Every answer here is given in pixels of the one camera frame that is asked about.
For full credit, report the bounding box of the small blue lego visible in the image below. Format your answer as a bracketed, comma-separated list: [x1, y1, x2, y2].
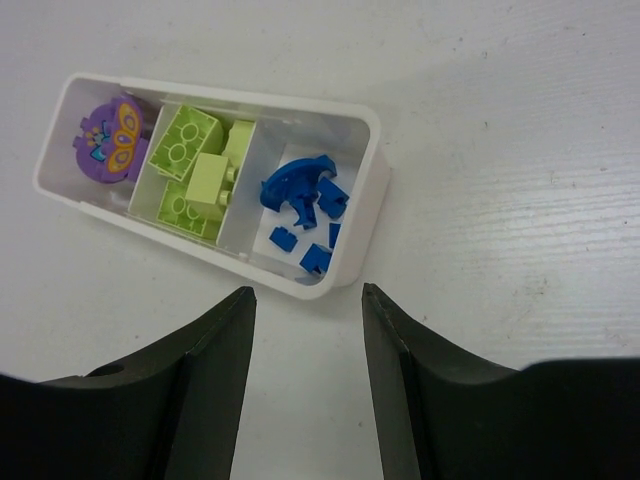
[299, 243, 332, 275]
[328, 222, 341, 250]
[269, 226, 298, 253]
[317, 177, 349, 220]

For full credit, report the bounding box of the white divided plastic container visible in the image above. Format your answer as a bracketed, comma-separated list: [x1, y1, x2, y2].
[34, 74, 391, 300]

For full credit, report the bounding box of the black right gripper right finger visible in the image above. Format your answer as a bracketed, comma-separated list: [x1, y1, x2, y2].
[362, 283, 639, 479]

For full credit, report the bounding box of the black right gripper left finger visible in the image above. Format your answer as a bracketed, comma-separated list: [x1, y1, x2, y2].
[1, 287, 257, 479]

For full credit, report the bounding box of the purple flower green lego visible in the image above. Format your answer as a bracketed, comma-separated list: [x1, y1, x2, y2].
[72, 94, 149, 184]

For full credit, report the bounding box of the green lego brick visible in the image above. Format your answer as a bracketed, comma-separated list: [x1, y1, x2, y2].
[185, 153, 237, 207]
[156, 180, 225, 243]
[148, 104, 225, 182]

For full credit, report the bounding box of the blue arch lego piece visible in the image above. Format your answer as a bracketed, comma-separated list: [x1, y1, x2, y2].
[260, 154, 337, 230]

